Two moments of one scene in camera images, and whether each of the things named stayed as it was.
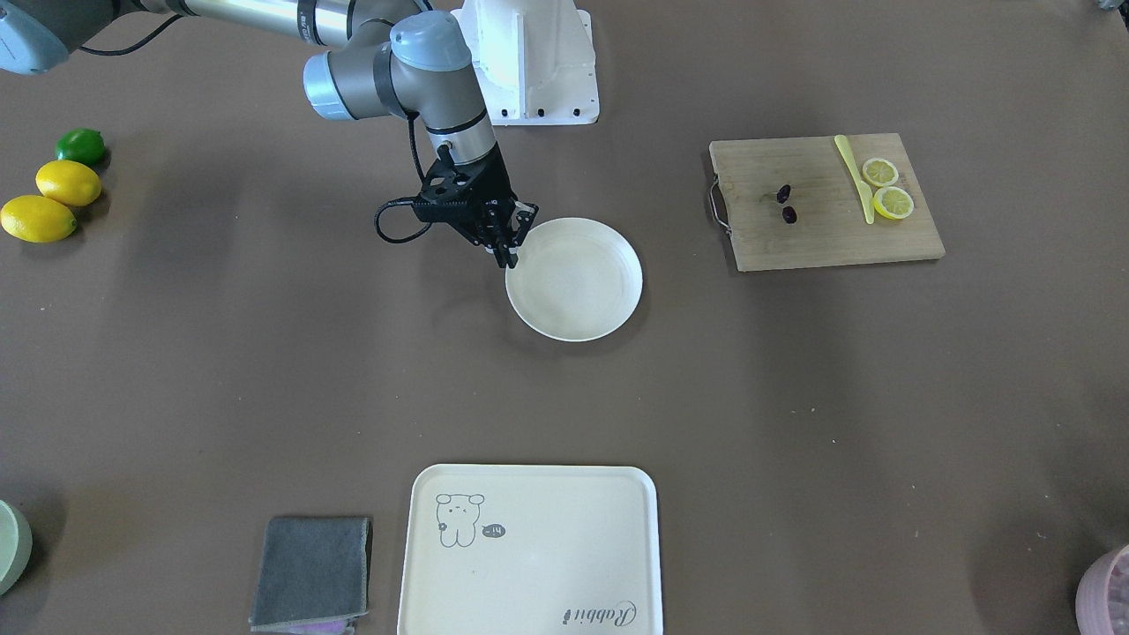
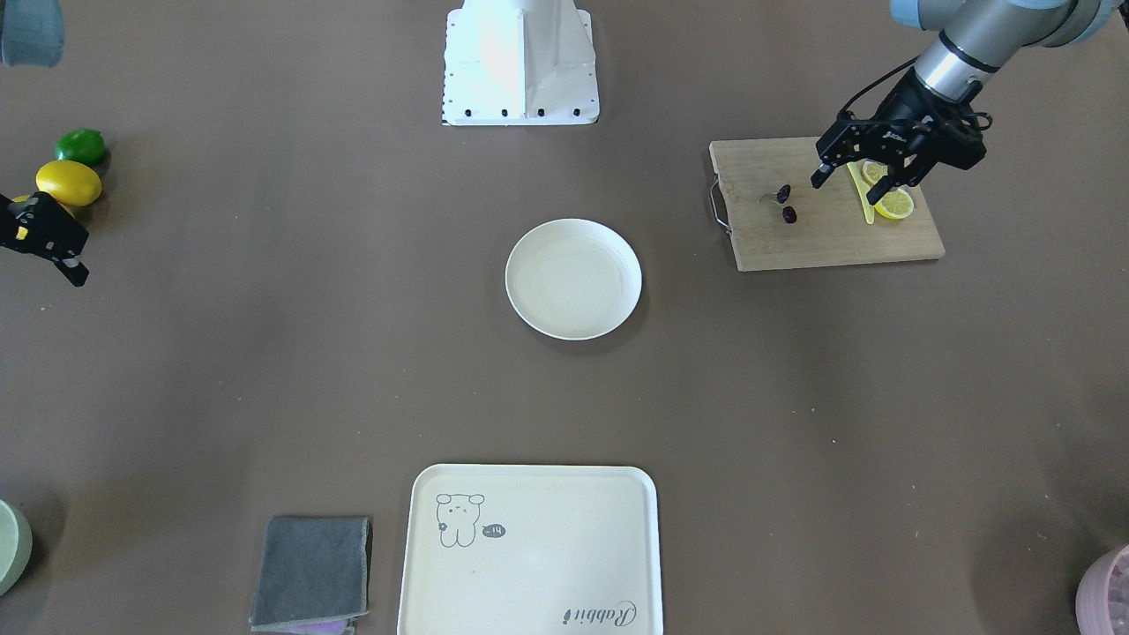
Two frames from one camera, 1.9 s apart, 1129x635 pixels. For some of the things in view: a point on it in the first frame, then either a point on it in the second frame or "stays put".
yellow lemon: x=36 y=219 to x=70 y=197
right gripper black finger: x=505 y=255 to x=78 y=274
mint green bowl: x=16 y=546 stays put
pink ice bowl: x=1102 y=595 stays put
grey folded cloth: x=312 y=574 stays put
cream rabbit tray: x=531 y=549 stays put
